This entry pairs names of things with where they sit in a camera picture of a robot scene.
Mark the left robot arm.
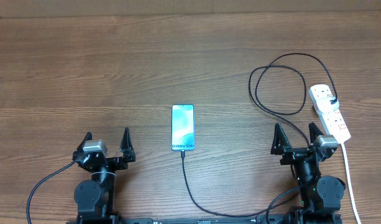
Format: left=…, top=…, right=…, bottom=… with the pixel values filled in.
left=73, top=128, right=135, bottom=223

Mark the white charger plug adapter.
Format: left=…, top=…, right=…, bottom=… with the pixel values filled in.
left=316, top=96, right=339, bottom=114

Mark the white power strip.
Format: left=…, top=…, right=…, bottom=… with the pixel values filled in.
left=308, top=84, right=351, bottom=144

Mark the white power strip cord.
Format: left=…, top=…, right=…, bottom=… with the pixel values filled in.
left=341, top=142, right=362, bottom=224

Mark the Galaxy smartphone blue screen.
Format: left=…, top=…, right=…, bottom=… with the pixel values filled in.
left=171, top=105, right=195, bottom=151

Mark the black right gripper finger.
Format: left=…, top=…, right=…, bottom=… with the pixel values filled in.
left=270, top=123, right=291, bottom=155
left=308, top=123, right=323, bottom=144

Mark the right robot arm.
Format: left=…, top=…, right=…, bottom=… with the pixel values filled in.
left=265, top=123, right=346, bottom=224

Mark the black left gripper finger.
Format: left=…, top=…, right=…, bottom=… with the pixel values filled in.
left=78, top=132, right=93, bottom=149
left=119, top=128, right=135, bottom=162

